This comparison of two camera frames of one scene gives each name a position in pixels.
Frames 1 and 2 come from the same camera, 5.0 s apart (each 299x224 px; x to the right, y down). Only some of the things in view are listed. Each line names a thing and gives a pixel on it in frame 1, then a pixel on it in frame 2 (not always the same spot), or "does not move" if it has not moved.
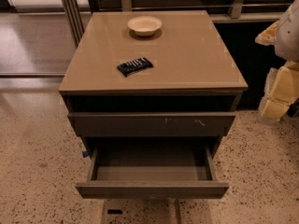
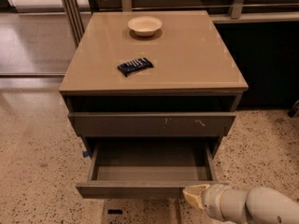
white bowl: x=144 y=25 does not move
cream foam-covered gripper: x=288 y=36 → x=212 y=199
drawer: x=151 y=169 does not move
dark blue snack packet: x=135 y=65 does not move
